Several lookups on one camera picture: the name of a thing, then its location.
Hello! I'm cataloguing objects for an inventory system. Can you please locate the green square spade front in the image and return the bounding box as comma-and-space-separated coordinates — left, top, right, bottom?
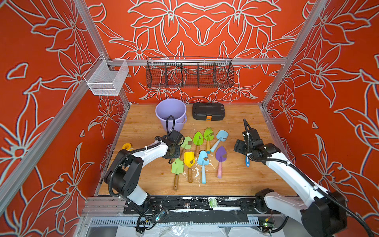
171, 158, 184, 191

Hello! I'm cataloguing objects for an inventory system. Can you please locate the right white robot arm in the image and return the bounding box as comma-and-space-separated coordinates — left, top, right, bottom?
234, 120, 374, 237

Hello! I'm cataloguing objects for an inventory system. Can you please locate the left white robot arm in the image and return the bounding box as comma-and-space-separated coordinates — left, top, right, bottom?
104, 130, 184, 206

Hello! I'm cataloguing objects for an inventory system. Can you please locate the light blue trowel back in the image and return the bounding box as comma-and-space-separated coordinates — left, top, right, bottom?
210, 130, 229, 153

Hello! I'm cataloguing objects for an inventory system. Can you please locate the light blue trowel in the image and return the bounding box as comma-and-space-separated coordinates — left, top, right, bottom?
197, 151, 210, 184
210, 130, 229, 153

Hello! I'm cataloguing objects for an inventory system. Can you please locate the purple plastic bucket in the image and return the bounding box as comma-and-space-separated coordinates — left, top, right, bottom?
155, 99, 187, 132

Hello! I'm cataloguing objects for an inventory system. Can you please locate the light blue trowel front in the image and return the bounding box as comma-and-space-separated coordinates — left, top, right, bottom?
197, 151, 210, 184

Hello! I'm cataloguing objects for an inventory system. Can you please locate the black plastic tool case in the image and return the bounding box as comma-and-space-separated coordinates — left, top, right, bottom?
192, 102, 225, 121

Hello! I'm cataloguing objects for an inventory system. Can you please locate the yellow tape roll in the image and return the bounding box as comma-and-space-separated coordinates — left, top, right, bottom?
122, 143, 132, 151

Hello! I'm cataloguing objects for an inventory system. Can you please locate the green round sticker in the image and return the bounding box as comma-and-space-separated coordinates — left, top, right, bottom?
208, 197, 218, 208

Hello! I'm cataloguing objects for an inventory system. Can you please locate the green trowel wooden handle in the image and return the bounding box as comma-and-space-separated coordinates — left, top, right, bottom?
192, 131, 204, 158

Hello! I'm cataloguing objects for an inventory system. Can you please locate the purple trowel pink handle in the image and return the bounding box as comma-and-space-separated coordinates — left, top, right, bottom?
216, 146, 227, 179

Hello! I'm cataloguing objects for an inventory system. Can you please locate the black wire wall basket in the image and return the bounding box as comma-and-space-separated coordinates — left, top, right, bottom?
146, 56, 235, 89

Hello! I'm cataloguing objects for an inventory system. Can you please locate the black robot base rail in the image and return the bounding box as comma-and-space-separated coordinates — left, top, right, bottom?
122, 195, 282, 224

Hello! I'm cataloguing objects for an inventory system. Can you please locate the white wire mesh basket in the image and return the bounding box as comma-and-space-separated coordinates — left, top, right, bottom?
84, 54, 129, 96

